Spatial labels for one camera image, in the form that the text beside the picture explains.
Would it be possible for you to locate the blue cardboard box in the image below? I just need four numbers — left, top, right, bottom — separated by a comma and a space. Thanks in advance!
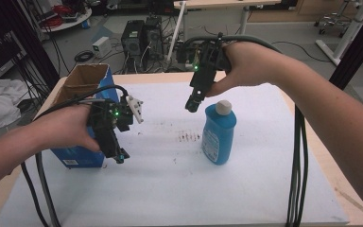
50, 63, 121, 169

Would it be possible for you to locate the person's right hand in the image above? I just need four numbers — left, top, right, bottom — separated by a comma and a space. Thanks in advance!
205, 41, 286, 98

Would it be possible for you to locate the white metal stand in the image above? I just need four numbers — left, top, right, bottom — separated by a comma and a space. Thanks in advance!
315, 0, 363, 66

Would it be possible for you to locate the blue bottle with white cap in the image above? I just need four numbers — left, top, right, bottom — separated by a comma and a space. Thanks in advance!
201, 99, 238, 166

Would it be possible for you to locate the round white table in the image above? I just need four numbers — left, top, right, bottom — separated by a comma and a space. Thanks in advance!
36, 5, 94, 34

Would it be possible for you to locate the white foam mat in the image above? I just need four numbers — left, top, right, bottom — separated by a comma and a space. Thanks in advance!
0, 82, 351, 227

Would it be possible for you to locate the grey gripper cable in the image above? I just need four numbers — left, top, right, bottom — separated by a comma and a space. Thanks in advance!
35, 97, 108, 227

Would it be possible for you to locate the coiled black cable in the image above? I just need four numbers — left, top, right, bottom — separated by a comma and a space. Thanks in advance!
73, 49, 95, 63

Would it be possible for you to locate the wheeled chair base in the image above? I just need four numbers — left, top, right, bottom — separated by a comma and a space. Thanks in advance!
314, 0, 362, 36

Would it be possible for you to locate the black computer tower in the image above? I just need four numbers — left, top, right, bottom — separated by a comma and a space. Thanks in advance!
120, 20, 147, 61
143, 15, 165, 61

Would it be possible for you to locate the person's left hand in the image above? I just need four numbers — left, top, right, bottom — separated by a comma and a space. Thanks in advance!
32, 103, 102, 153

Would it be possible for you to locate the wooden desk with white legs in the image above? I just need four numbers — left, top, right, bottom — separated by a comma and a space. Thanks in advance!
173, 0, 282, 36

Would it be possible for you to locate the dark gripper cable bundle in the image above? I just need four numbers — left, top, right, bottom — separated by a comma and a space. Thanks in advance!
181, 33, 310, 227

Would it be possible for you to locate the small white box device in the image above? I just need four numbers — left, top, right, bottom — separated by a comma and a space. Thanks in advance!
92, 36, 112, 59

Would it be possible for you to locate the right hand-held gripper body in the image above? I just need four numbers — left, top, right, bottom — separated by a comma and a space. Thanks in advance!
165, 0, 233, 96

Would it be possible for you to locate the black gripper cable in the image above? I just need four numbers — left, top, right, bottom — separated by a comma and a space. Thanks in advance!
19, 84, 130, 227

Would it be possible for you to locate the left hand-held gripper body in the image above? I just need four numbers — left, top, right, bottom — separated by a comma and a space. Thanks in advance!
88, 94, 145, 159

